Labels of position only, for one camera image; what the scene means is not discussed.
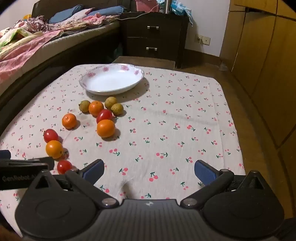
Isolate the wooden wardrobe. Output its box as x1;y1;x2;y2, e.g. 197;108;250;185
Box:
219;0;296;209

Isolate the blue white tissue packet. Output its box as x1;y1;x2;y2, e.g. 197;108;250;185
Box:
171;0;195;25

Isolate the yellow-green longan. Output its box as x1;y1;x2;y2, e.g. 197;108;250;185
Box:
79;100;91;113
105;96;118;109
111;103;124;116

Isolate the cherry print tablecloth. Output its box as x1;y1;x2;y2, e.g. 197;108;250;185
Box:
0;64;246;232

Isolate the pink cloth bag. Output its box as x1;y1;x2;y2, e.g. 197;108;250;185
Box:
135;0;160;12

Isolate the white cable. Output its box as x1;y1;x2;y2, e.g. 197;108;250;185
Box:
119;5;160;22

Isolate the dark wooden nightstand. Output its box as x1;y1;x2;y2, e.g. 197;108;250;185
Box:
120;11;190;69

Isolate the white floral rim plate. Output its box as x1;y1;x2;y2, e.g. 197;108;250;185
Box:
79;64;145;95

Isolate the blue pillow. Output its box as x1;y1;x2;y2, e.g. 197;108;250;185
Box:
93;6;126;17
48;5;84;24

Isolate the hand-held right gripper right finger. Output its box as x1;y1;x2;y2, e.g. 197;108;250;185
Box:
180;160;270;208

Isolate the white wall socket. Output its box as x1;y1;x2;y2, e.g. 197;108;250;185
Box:
195;35;211;45

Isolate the nightstand drawer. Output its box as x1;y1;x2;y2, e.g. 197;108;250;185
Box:
127;37;179;60
127;21;179;39

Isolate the red cherry tomato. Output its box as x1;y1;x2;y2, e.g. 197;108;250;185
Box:
43;129;59;143
96;109;113;124
57;160;73;175

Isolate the bed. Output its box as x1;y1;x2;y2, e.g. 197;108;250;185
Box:
0;0;124;110

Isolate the pink floral blanket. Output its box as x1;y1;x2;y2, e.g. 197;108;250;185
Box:
0;8;121;87

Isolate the orange tomato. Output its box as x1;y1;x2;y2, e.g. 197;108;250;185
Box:
46;140;64;159
88;100;105;116

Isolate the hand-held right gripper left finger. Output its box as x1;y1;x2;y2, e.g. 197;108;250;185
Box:
28;159;119;208

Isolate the small orange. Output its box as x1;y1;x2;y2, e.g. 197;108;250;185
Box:
97;119;116;138
62;113;77;130

